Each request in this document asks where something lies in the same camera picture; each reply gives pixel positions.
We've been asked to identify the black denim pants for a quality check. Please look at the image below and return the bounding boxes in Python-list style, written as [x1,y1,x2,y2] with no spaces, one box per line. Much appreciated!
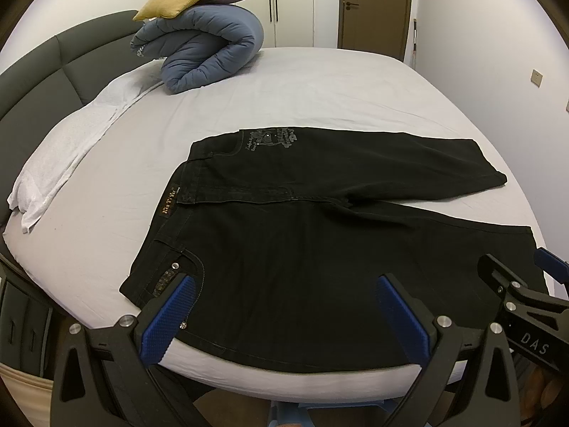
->
[121,127,546,373]

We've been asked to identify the white bed mattress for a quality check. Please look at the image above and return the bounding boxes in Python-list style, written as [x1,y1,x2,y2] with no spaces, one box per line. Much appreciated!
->
[4,48,548,403]

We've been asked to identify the dark bedside drawer unit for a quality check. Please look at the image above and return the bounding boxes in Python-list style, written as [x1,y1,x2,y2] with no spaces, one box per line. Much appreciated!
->
[1,262,57,379]

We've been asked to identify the white folded towel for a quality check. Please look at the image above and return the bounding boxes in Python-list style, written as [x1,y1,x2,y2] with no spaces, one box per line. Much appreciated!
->
[7,61,162,234]

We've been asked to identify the blue rolled duvet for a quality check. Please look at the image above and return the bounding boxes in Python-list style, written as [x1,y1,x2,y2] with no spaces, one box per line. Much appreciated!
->
[130,5,264,94]

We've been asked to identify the brown wooden door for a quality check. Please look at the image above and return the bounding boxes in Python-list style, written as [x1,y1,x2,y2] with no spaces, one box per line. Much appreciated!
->
[339,0,412,61]

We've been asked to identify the beige wall switch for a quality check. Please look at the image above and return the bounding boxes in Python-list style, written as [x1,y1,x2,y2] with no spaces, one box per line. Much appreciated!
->
[531,69,543,87]

